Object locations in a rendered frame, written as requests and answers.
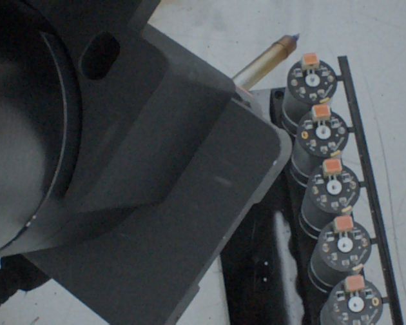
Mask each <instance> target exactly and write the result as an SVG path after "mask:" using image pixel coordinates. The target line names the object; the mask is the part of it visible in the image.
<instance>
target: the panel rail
mask: <svg viewBox="0 0 406 325"><path fill-rule="evenodd" d="M337 59H338V64H339V68H340V74H341V75H336V76H337V78H336V79H337V81H338V82H342V81H343V86H344V90H345V96H346V99H347V105H348V109H349V112H350V116H351V121H352V125H353V126H351V127H348V128H349V129H348V130H349V133H354V137H355V140H356V147H357V150H358V155H359V160H360V165H361V169H362V175H363V179H364V181H359V182H360V183H359V185H360V187H361V188H364V187H366V191H367V196H368V200H369V206H370V210H371V216H372V225H373V228H374V234H375V237H372V238H371V239H369V240H370V241H371V242H372V245H375V244H377V247H378V253H379V257H380V262H381V266H382V272H383V278H384V284H385V289H386V294H387V297H382V298H383V300H382V301H383V303H384V304H389V308H390V312H391V313H390V314H391V320H392V325H404V323H403V315H402V312H401V306H400V300H399V297H398V292H397V285H396V280H395V276H394V270H393V267H392V262H391V256H390V252H389V243H388V240H387V234H386V231H385V225H384V221H383V216H382V210H381V207H380V201H379V197H378V192H377V188H376V183H375V179H374V173H373V170H372V164H371V158H370V154H369V149H368V145H367V139H366V136H365V133H364V129H363V124H362V118H361V115H360V109H359V106H358V100H357V96H356V91H355V90H354V84H353V79H352V75H351V69H350V66H349V61H348V59H347V56H346V55H344V56H338V57H337Z"/></svg>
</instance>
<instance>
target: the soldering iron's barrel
mask: <svg viewBox="0 0 406 325"><path fill-rule="evenodd" d="M296 49H297V42H296V39H294V37H293V36H291V35H283V36H282V37H281V38H280V39H279V40H277V41H275V42H274V43H273V44H272V45H271V46H270V47H269V48H268V49H267V50H265V51H264V52H263V53H261V54H260V55H259V56H257V57H256V58H255V59H254V60H253V61H252V62H251V63H249V64H248V65H246V66H245V67H244V68H243V69H241V71H240V72H239V73H237V74H236V75H234V76H233V77H232V80H233V81H234V83H235V84H237V85H239V86H240V87H241V88H243V89H244V90H247V91H248V90H249V89H250V88H252V87H253V86H254V85H255V84H257V83H258V82H259V81H260V80H261V79H262V78H263V77H264V76H266V75H267V74H268V73H269V72H271V71H272V70H273V69H274V68H275V67H276V66H277V65H278V64H280V63H281V62H282V61H284V60H286V59H287V58H288V57H289V56H290V55H291V54H292V53H293V52H294V51H295V50H296Z"/></svg>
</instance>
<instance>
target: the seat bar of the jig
mask: <svg viewBox="0 0 406 325"><path fill-rule="evenodd" d="M285 88H286V86H285V87H279V88H272V89H271V93H270V103H271V111H272V114H273V118H274V122H275V126H277V127H278V128H279V129H280V130H285V128H284V127H283V126H282V123H281V120H280V116H281V111H282V104H283V101H284V95H285ZM285 131H286V130H285ZM286 132H287V131H286ZM287 133H288V132H287ZM288 135H289V137H290V140H291V146H292V147H291V154H292V151H293V149H294V146H295V141H296V137H295V136H293V135H291V134H290V133H288ZM290 160H291V155H290V157H289V160H288V161H287V162H286V164H285V166H284V168H283V173H284V180H285V187H286V192H287V199H288V203H289V211H290V214H291V222H292V227H293V233H294V238H295V245H296V252H297V257H298V264H299V268H300V275H301V280H302V286H303V291H304V298H305V305H306V310H307V316H308V320H309V325H316V320H317V316H318V314H320V311H321V310H322V308H323V306H324V304H325V303H326V302H327V300H328V298H329V296H330V293H326V292H323V291H321V290H319V289H318V288H317V287H315V286H314V284H313V283H312V282H311V280H310V278H309V274H308V270H307V266H308V264H309V260H310V258H311V255H312V253H313V252H314V249H315V248H316V245H317V243H318V240H316V239H314V238H313V237H311V236H309V235H308V234H306V233H305V231H303V229H302V228H301V226H300V222H299V219H298V214H299V211H300V208H301V204H302V201H303V198H304V194H305V192H306V190H307V188H306V187H304V186H302V185H301V184H299V183H298V182H297V181H296V180H295V179H294V178H293V177H292V175H291V172H290V170H289V163H290Z"/></svg>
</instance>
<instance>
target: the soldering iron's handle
mask: <svg viewBox="0 0 406 325"><path fill-rule="evenodd" d="M0 266H1V268H0V307H1V305H2V304H4V303H6V302H7V301H8V300H9V299H10V297H13V296H14V295H15V294H16V293H17V292H18V290H21V291H25V292H28V291H32V290H34V289H36V288H38V287H40V286H43V285H44V284H46V283H47V282H48V281H50V280H51V279H52V278H51V277H49V276H48V275H46V274H45V272H43V271H42V270H41V269H39V268H38V267H37V266H36V265H35V264H34V263H32V262H31V261H29V260H28V259H27V258H26V257H25V256H24V255H22V254H21V253H17V254H13V255H6V256H2V257H0Z"/></svg>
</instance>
